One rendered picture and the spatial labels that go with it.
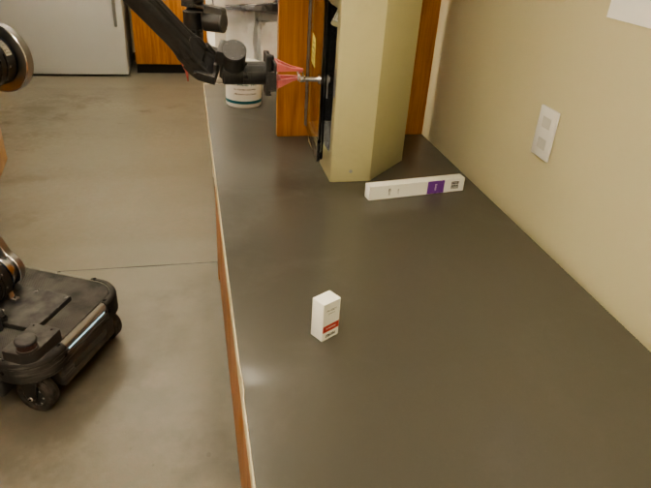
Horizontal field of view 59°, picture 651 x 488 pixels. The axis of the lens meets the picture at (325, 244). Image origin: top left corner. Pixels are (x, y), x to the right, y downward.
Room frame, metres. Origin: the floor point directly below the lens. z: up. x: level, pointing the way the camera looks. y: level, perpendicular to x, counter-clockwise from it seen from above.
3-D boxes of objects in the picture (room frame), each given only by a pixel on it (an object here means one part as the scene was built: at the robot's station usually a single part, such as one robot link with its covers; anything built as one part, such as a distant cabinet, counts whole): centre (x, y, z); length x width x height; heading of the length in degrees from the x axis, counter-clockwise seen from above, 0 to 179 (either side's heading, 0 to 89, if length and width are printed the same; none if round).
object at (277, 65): (1.51, 0.13, 1.20); 0.09 x 0.07 x 0.07; 104
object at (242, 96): (2.09, 0.33, 1.02); 0.13 x 0.13 x 0.15
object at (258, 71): (1.49, 0.20, 1.20); 0.07 x 0.07 x 0.10; 14
